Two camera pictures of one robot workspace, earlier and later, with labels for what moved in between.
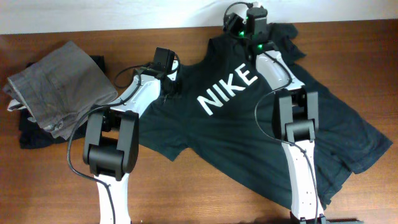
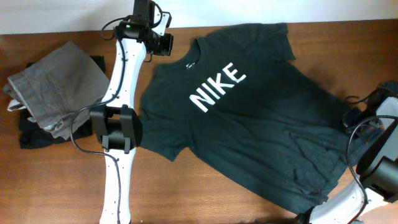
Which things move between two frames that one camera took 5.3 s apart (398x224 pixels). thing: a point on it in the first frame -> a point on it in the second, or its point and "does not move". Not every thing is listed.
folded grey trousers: x=58 y=89 does not move
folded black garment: x=33 y=135 does not move
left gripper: x=177 y=89 -> x=165 y=48
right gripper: x=234 y=23 -> x=347 y=120
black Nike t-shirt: x=224 y=112 does not move
